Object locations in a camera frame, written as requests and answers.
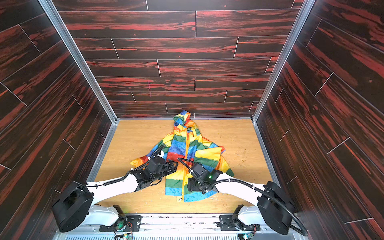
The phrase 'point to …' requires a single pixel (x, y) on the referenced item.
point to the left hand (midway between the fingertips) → (176, 166)
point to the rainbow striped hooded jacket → (185, 144)
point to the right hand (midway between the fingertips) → (194, 184)
